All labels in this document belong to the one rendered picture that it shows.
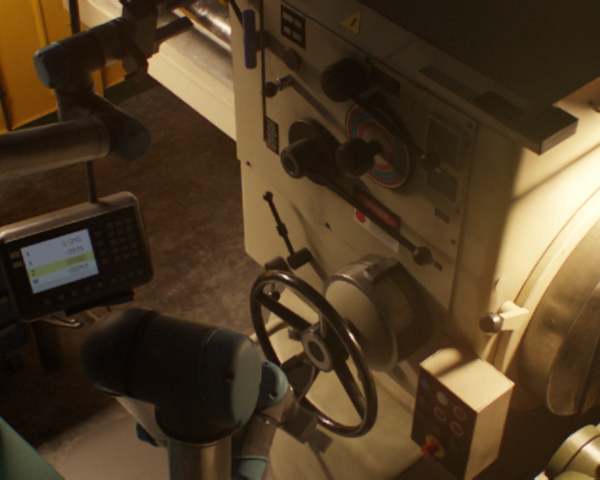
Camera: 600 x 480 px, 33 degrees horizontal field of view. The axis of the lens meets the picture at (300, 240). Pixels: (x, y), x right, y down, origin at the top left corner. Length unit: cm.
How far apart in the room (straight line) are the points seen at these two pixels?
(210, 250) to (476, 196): 246
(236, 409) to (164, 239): 296
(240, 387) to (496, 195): 66
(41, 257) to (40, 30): 222
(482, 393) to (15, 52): 301
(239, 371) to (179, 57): 187
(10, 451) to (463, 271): 91
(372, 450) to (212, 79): 112
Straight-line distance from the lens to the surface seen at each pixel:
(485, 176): 174
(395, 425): 281
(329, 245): 222
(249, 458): 163
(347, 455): 281
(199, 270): 405
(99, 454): 354
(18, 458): 199
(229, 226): 422
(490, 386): 195
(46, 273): 241
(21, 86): 457
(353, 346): 186
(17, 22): 443
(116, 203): 240
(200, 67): 297
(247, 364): 127
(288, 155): 203
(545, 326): 201
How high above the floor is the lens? 286
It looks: 44 degrees down
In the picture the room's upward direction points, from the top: straight up
